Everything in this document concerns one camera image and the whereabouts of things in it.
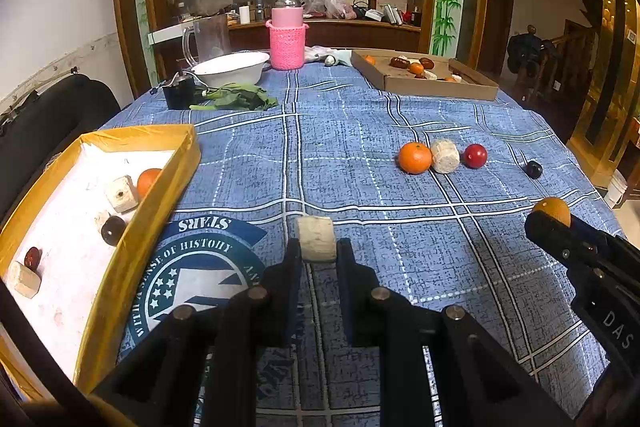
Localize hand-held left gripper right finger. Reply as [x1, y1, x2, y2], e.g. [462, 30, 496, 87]
[336, 238, 576, 427]

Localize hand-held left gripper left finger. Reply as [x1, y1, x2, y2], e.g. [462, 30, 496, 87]
[92, 239, 305, 427]

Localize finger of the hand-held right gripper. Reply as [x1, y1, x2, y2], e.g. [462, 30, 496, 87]
[524, 208, 617, 279]
[569, 213, 628, 253]

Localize yellowish orange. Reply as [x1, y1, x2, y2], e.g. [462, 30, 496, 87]
[531, 197, 572, 228]

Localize small red apple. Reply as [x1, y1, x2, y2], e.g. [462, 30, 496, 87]
[462, 144, 489, 169]

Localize round ribbed corn cob piece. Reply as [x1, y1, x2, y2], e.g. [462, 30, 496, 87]
[431, 139, 461, 174]

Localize dark brown passion fruit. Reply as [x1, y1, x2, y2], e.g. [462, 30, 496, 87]
[100, 215, 127, 246]

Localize corn cob piece with hole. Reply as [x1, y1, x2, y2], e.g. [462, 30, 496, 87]
[104, 175, 139, 212]

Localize yellow-edged white tray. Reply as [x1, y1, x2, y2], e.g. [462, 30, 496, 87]
[0, 124, 202, 400]

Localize large corn cob piece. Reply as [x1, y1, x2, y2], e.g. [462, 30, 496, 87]
[6, 261, 43, 299]

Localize white bucket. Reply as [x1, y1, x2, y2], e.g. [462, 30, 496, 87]
[604, 169, 628, 209]

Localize wooden stair railing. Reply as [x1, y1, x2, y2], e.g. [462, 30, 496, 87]
[520, 27, 601, 108]

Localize golden pillar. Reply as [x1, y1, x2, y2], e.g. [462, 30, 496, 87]
[570, 0, 640, 188]

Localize green cloth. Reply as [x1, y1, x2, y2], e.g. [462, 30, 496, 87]
[189, 83, 279, 111]

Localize dark jacket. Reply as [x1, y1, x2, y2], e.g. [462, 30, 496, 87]
[507, 27, 556, 75]

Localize cardboard box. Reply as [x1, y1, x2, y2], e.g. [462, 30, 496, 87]
[351, 49, 500, 102]

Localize small black device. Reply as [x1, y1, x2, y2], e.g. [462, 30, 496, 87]
[162, 69, 198, 110]

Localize white bowl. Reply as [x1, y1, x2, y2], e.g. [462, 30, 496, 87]
[191, 52, 271, 88]

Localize wooden door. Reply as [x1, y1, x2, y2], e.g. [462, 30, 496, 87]
[485, 0, 516, 72]

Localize white gloves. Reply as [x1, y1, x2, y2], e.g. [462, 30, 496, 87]
[304, 45, 357, 68]

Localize pink knitted bottle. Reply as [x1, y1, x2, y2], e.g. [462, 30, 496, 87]
[265, 0, 307, 71]

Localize wooden cabinet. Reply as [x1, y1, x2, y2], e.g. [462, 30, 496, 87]
[150, 19, 423, 72]

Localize clear glass pitcher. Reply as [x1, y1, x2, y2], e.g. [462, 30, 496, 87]
[181, 14, 232, 65]

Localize flat white box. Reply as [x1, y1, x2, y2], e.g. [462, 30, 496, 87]
[147, 24, 201, 46]

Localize black sofa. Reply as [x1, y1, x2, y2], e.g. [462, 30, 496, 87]
[0, 74, 122, 228]

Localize curved wooden stick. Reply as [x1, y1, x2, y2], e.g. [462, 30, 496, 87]
[0, 67, 81, 128]

